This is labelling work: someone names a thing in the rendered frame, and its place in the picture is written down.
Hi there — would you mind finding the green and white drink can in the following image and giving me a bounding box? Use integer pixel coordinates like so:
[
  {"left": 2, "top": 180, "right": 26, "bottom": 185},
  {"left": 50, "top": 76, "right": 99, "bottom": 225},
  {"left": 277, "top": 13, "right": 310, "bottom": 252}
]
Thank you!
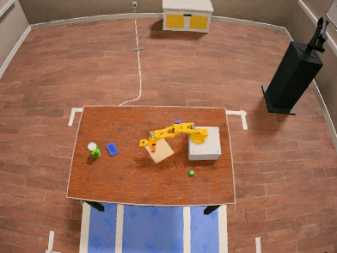
[{"left": 88, "top": 143, "right": 101, "bottom": 157}]

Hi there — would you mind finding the beige flat mat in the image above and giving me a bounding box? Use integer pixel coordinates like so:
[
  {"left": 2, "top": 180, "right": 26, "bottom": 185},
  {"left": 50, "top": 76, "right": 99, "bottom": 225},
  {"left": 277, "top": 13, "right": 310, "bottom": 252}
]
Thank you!
[{"left": 145, "top": 139, "right": 174, "bottom": 164}]

